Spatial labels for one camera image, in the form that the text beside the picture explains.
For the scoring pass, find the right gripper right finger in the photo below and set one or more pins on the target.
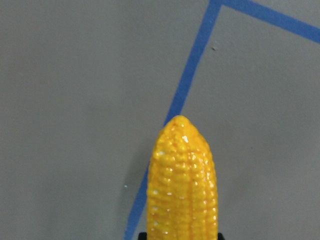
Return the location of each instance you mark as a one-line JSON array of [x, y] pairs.
[[220, 236]]

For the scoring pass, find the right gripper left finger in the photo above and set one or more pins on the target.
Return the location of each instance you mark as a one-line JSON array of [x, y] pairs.
[[142, 236]]

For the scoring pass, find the yellow toy corn cob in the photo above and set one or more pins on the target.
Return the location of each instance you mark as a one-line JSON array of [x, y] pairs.
[[182, 193]]

